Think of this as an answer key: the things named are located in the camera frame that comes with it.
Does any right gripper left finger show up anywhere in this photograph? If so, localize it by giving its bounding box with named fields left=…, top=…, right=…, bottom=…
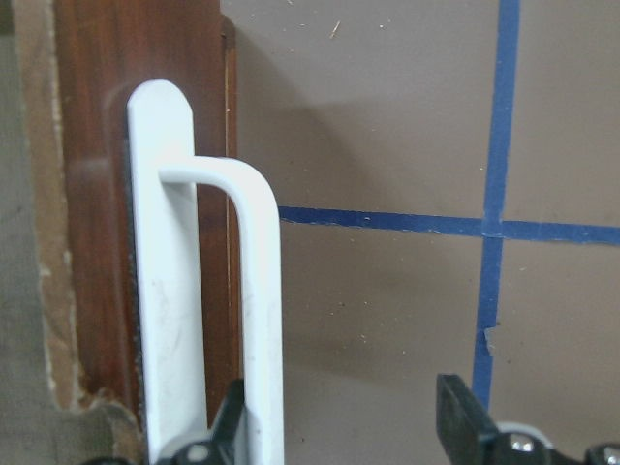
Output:
left=86, top=377, right=251, bottom=465

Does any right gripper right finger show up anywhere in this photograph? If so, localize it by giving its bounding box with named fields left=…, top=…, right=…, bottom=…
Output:
left=436, top=374, right=619, bottom=464

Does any wooden drawer with white handle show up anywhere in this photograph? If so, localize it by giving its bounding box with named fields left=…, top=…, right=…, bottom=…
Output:
left=12, top=1, right=285, bottom=464

